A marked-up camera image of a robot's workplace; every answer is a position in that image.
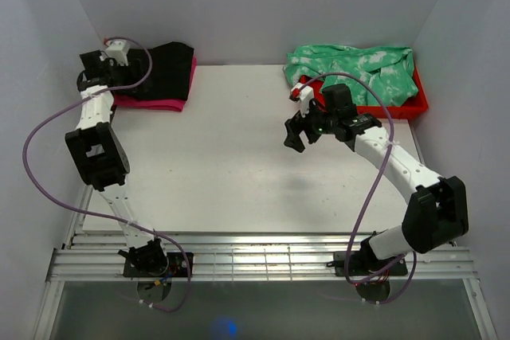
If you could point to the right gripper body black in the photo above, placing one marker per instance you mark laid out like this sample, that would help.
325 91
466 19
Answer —
319 123

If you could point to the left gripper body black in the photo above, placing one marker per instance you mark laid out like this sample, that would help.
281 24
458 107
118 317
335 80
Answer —
122 75

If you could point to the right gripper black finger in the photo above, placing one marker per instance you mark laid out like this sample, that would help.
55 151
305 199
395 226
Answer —
295 125
294 142

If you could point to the black trousers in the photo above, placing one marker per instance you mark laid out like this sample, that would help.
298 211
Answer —
169 51

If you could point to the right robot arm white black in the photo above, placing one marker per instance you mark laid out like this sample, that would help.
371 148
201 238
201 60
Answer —
436 211

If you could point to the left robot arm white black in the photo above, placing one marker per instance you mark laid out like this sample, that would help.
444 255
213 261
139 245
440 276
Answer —
99 157

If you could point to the pink folded trousers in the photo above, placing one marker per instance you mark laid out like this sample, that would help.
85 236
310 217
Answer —
159 103

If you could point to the green white tie-dye trousers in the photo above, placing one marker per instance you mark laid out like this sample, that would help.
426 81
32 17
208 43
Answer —
387 70

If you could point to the red plastic tray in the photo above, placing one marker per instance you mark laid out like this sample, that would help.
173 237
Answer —
411 109

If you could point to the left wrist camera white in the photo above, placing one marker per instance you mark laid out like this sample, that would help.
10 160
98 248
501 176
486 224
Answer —
118 50

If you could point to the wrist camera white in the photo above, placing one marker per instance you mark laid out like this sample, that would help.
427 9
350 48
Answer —
302 95
118 50

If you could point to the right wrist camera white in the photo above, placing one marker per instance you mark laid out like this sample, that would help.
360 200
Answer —
302 95

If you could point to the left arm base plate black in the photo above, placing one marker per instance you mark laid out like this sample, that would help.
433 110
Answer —
177 267

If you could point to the aluminium rail frame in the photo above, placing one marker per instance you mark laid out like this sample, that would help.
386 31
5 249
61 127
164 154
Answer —
247 207

